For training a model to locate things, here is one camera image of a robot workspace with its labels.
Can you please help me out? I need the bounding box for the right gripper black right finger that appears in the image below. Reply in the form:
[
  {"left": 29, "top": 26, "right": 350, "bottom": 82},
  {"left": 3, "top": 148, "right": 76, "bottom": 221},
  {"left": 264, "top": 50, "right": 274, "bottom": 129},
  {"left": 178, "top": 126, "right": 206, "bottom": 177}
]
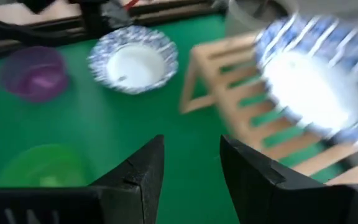
[{"left": 219, "top": 134, "right": 358, "bottom": 224}]

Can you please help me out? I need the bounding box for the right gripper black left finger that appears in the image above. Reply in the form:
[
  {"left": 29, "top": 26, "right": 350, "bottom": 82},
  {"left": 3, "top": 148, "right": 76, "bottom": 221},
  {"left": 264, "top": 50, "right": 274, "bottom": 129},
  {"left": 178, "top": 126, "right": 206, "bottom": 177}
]
[{"left": 0, "top": 134, "right": 165, "bottom": 224}]

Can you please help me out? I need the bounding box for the wooden slatted shelf rack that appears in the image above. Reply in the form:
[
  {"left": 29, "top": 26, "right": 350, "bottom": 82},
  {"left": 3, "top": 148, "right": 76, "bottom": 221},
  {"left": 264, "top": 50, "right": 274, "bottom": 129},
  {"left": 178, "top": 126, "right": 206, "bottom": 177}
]
[{"left": 178, "top": 30, "right": 358, "bottom": 187}]

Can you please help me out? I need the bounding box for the translucent yellow-green plastic bowl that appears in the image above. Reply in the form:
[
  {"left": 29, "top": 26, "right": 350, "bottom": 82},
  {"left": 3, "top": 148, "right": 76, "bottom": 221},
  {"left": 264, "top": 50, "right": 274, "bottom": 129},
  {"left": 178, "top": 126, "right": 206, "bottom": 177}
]
[{"left": 0, "top": 143, "right": 90, "bottom": 187}]

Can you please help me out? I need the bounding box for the blue patterned paper bowl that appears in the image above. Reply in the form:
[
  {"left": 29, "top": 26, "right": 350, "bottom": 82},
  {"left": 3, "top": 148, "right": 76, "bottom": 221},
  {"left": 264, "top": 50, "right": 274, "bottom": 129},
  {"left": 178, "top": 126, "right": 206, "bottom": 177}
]
[
  {"left": 253, "top": 14, "right": 358, "bottom": 147},
  {"left": 87, "top": 25, "right": 180, "bottom": 95}
]

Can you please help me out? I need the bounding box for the purple plastic bowl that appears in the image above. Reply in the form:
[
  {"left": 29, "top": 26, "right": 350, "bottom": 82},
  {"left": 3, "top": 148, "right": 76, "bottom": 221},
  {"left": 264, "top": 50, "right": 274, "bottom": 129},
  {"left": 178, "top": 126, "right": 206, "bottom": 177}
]
[{"left": 0, "top": 45, "right": 70, "bottom": 103}]

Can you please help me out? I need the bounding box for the red tag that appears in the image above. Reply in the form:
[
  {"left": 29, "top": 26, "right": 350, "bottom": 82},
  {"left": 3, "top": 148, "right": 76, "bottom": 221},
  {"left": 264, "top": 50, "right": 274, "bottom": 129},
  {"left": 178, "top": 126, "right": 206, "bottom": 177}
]
[{"left": 123, "top": 0, "right": 140, "bottom": 11}]

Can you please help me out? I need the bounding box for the light wooden board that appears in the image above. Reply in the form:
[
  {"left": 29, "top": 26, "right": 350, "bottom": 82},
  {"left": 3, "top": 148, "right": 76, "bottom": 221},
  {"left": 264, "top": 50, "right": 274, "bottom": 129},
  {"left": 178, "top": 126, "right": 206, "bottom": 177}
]
[
  {"left": 0, "top": 0, "right": 82, "bottom": 26},
  {"left": 119, "top": 0, "right": 213, "bottom": 13}
]

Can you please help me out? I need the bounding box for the black aluminium table frame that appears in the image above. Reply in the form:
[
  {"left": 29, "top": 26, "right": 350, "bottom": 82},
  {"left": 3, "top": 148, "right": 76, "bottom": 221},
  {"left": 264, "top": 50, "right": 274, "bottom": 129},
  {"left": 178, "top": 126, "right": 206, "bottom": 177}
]
[{"left": 0, "top": 0, "right": 226, "bottom": 60}]

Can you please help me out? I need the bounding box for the black cable bundle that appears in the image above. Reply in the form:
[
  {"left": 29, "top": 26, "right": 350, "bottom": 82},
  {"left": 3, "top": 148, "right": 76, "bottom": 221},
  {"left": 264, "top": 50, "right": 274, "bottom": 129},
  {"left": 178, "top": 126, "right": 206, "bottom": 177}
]
[{"left": 0, "top": 14, "right": 88, "bottom": 47}]

